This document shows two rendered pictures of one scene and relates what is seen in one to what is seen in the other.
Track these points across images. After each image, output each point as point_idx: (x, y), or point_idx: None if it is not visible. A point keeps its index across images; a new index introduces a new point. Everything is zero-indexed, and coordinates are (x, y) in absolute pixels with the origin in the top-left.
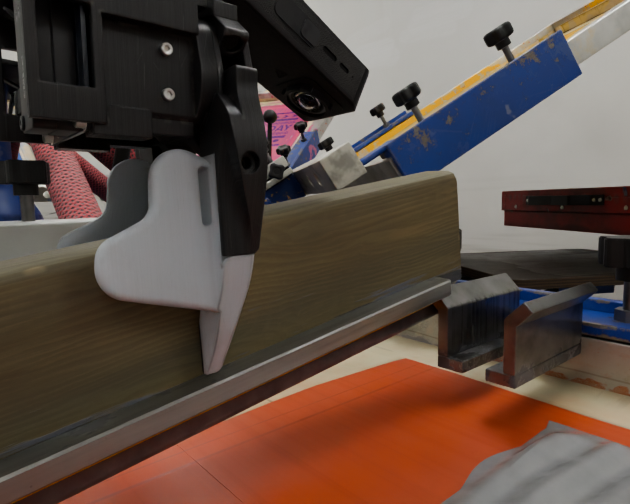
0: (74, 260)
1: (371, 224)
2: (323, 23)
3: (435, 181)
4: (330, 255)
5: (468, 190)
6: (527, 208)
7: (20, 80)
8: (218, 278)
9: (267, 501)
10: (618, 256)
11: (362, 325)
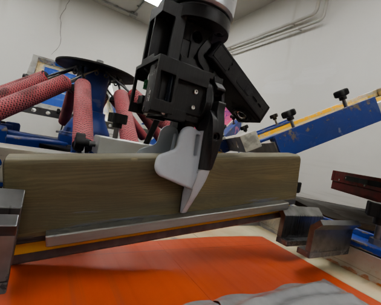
0: (146, 158)
1: (257, 170)
2: (254, 87)
3: (290, 158)
4: (237, 178)
5: (315, 166)
6: (345, 181)
7: (146, 94)
8: (194, 177)
9: (192, 271)
10: (374, 211)
11: (245, 211)
